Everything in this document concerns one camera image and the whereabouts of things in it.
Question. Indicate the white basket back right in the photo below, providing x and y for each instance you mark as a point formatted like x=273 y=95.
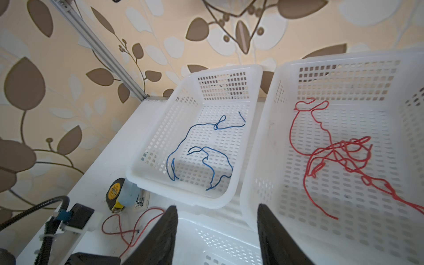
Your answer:
x=338 y=157

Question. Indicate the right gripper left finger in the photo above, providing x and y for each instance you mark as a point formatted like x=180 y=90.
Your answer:
x=157 y=248

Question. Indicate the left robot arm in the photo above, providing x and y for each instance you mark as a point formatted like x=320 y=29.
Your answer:
x=22 y=238

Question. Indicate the yellow black tape measure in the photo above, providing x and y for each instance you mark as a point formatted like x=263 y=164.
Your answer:
x=112 y=196

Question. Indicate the white basket back left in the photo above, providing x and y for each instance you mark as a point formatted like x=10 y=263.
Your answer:
x=195 y=150

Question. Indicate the aluminium frame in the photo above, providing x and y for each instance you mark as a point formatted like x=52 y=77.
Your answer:
x=99 y=49

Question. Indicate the grey blue stapler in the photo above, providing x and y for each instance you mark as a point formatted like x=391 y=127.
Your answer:
x=133 y=196

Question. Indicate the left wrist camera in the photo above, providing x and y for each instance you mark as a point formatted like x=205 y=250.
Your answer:
x=74 y=225

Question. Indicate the white basket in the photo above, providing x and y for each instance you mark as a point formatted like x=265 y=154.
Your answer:
x=202 y=240
x=338 y=157
x=195 y=150

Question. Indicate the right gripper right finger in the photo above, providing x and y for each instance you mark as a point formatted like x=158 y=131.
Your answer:
x=277 y=246

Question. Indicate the white basket front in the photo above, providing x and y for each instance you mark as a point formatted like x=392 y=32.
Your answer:
x=202 y=240

